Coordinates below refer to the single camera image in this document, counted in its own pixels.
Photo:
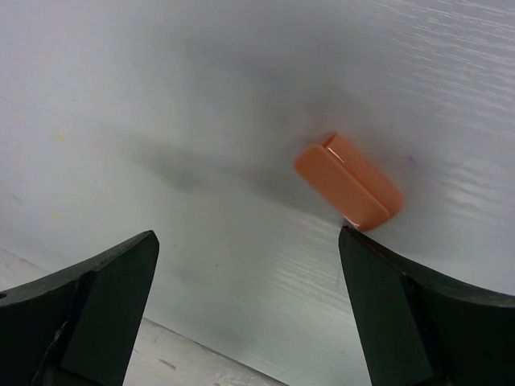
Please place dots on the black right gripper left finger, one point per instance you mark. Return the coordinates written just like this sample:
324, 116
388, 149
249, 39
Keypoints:
78, 326

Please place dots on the orange highlighter cap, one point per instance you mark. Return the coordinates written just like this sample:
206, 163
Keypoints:
350, 182

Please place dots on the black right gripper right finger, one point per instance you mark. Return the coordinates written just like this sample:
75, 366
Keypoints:
421, 327

